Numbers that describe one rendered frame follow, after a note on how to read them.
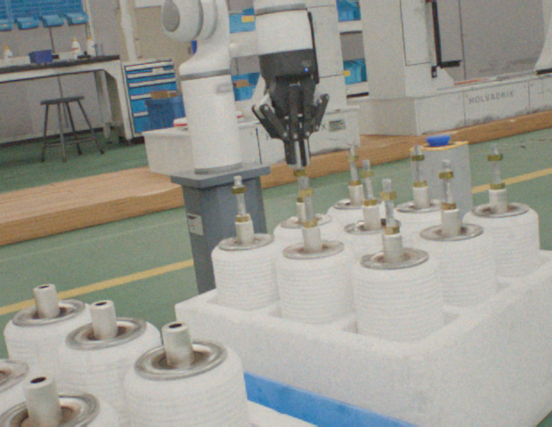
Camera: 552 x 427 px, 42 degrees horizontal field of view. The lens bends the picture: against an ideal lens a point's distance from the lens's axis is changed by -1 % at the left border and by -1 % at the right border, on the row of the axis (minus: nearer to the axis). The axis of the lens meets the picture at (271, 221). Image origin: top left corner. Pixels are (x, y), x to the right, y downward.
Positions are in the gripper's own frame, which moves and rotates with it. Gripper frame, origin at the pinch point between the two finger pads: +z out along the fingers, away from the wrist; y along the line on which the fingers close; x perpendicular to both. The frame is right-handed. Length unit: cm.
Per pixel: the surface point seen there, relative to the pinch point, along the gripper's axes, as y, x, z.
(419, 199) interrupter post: 11.8, -11.3, 8.5
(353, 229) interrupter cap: -1.6, -10.9, 9.6
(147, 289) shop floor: 13, 73, 35
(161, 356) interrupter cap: -40.4, -25.7, 9.6
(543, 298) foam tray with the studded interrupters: 9.6, -30.8, 19.3
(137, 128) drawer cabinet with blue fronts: 246, 474, 24
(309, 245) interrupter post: -11.8, -13.4, 8.9
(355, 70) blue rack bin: 409, 370, 0
